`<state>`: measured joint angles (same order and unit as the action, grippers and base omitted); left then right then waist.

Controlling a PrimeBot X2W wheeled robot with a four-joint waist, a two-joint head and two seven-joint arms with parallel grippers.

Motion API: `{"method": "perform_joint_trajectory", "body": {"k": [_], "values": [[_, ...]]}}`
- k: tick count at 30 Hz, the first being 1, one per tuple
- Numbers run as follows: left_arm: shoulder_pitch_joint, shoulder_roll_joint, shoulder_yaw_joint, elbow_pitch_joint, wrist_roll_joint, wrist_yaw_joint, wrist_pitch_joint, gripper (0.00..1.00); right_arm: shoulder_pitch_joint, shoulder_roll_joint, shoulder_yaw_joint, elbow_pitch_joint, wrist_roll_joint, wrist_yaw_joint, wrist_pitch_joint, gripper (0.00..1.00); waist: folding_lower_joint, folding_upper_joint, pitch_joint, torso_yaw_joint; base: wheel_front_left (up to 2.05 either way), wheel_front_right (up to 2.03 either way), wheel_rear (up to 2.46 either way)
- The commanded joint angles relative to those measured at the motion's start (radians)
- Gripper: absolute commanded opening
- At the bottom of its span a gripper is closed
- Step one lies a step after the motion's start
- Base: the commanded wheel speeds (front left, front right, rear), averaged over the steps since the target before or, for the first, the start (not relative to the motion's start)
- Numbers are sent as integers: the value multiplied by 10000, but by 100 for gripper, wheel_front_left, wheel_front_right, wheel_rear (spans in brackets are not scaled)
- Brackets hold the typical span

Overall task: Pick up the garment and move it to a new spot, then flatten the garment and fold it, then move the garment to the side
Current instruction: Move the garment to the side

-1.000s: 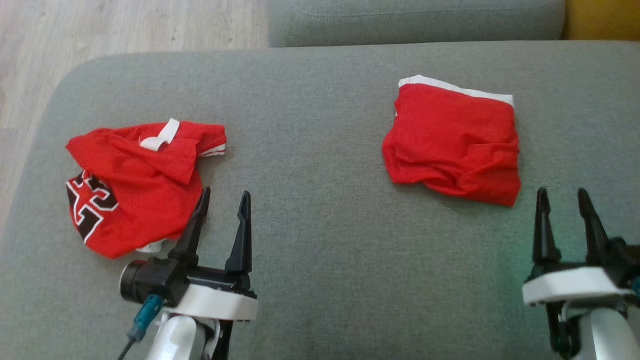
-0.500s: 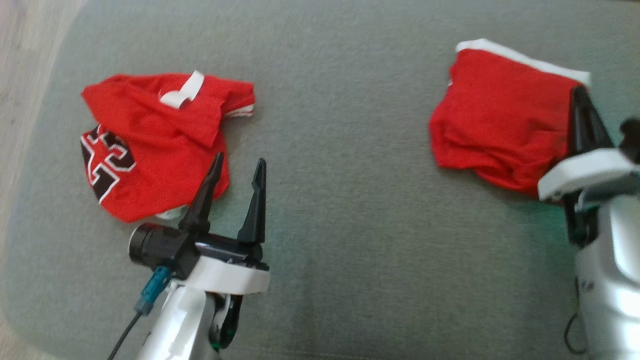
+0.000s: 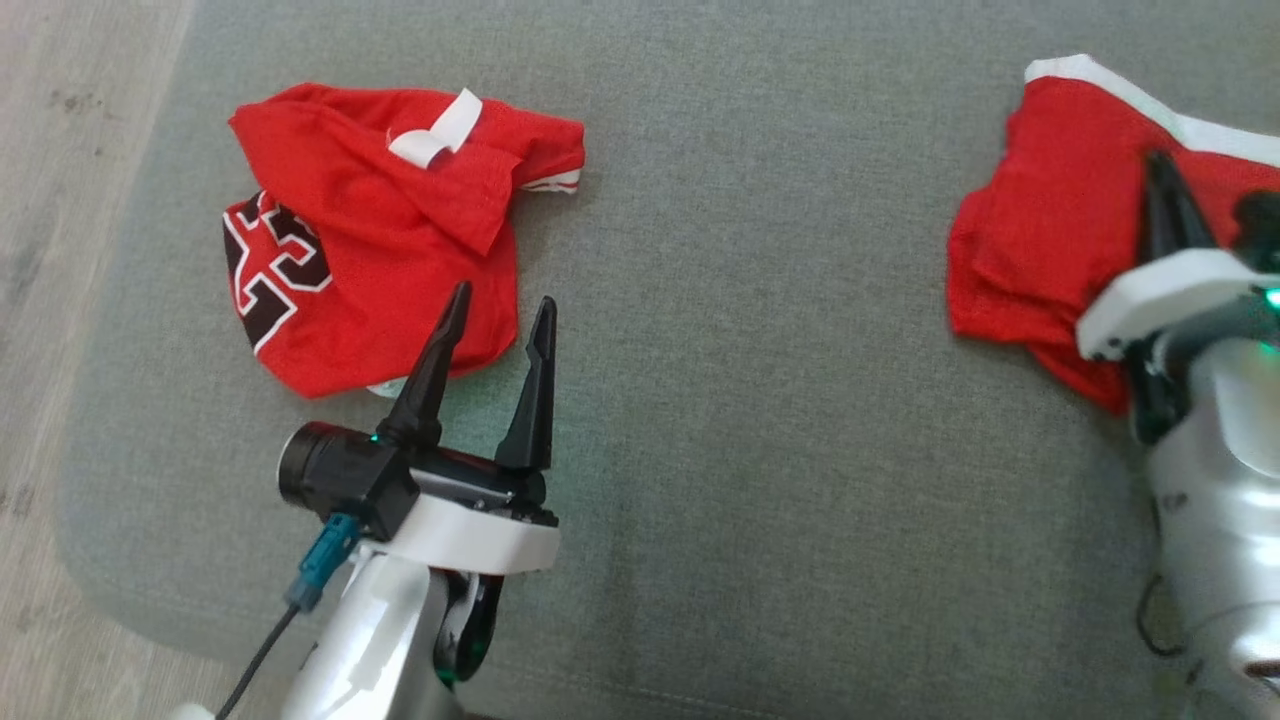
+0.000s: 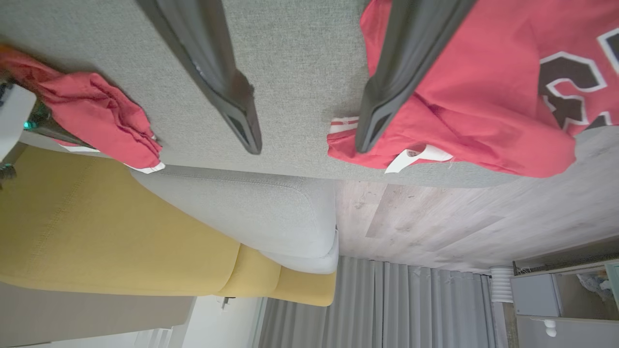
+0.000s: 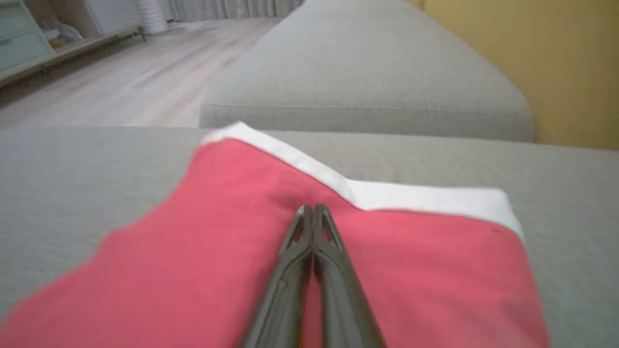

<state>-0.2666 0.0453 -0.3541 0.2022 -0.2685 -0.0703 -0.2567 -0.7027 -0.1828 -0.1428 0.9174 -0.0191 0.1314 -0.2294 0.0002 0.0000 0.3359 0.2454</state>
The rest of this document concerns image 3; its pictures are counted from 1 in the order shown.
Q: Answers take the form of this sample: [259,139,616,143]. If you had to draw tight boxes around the red white basketball shorts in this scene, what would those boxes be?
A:
[945,55,1280,416]

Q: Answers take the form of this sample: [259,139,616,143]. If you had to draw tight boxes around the red Bulls jersey white sleeves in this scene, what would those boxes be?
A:
[222,82,586,401]

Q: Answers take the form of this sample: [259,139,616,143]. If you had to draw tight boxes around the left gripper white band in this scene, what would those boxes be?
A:
[376,281,562,575]

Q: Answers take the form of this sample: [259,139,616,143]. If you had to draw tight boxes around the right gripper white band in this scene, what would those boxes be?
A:
[1075,150,1280,363]

